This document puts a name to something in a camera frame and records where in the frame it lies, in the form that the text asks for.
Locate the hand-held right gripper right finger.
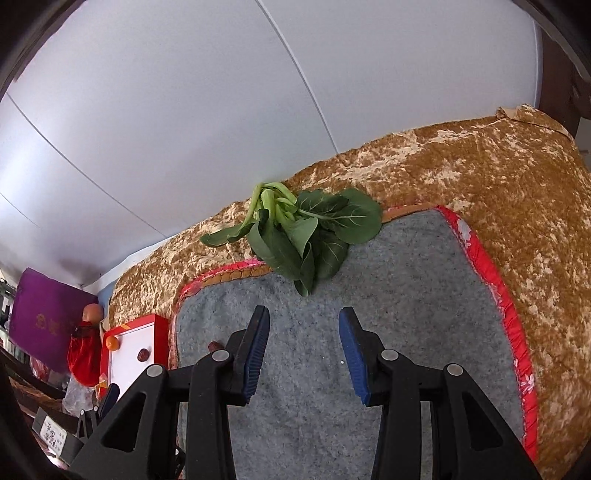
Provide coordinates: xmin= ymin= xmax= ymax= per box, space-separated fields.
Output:
xmin=339 ymin=307 xmax=543 ymax=480

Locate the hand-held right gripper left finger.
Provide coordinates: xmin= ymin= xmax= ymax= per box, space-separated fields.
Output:
xmin=69 ymin=305 xmax=271 ymax=480

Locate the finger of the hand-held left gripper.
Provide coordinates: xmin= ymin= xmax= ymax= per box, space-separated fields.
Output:
xmin=76 ymin=383 xmax=121 ymax=446

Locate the red box white inside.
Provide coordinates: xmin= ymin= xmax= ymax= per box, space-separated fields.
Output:
xmin=95 ymin=314 xmax=171 ymax=402

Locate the clear plastic bag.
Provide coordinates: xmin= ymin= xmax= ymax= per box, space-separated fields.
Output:
xmin=62 ymin=379 xmax=98 ymax=416

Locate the red cloth pouch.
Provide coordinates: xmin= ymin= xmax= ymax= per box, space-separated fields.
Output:
xmin=67 ymin=323 xmax=103 ymax=387

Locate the grey felt mat red trim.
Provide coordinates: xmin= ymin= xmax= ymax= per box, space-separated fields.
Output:
xmin=168 ymin=205 xmax=540 ymax=480

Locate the purple box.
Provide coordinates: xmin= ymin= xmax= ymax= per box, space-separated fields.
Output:
xmin=8 ymin=268 xmax=100 ymax=374

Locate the green leafy vegetable bunch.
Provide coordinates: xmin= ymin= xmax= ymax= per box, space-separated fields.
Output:
xmin=200 ymin=181 xmax=383 ymax=297

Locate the gold velvet blanket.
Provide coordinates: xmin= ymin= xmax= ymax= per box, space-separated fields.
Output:
xmin=108 ymin=104 xmax=591 ymax=480

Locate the dark wooden furniture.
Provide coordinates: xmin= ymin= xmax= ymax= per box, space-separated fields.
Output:
xmin=538 ymin=28 xmax=591 ymax=153

